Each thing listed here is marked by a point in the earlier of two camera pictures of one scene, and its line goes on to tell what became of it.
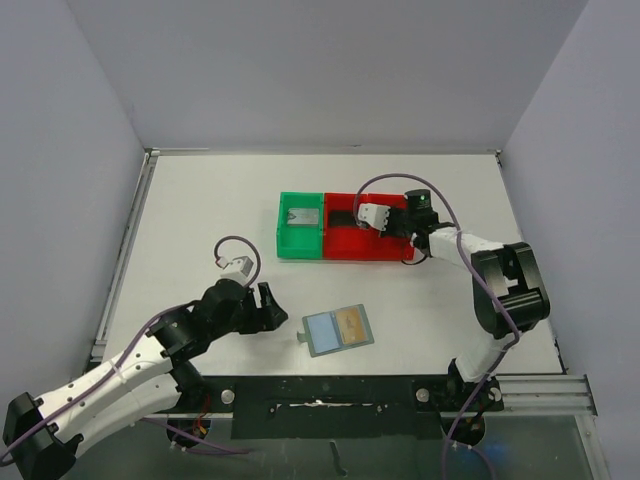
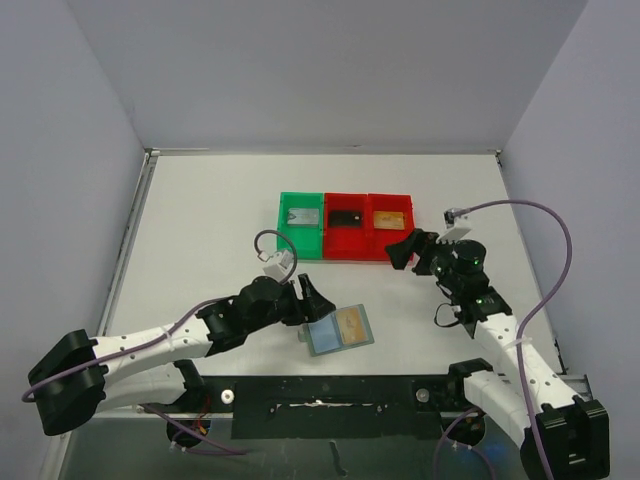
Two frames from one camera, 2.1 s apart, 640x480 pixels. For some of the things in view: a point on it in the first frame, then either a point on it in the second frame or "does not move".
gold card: x=351 y=324 does not move
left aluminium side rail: x=138 y=201 does not move
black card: x=343 y=218 does not move
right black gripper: x=395 y=222 to x=420 y=251
